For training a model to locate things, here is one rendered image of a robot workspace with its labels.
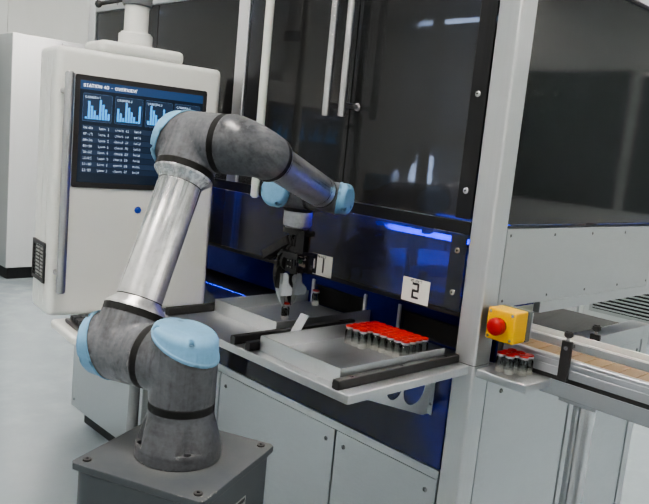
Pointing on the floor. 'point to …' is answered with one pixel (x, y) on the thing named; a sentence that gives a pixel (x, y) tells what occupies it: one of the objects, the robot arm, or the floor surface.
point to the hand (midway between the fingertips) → (285, 300)
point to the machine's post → (487, 244)
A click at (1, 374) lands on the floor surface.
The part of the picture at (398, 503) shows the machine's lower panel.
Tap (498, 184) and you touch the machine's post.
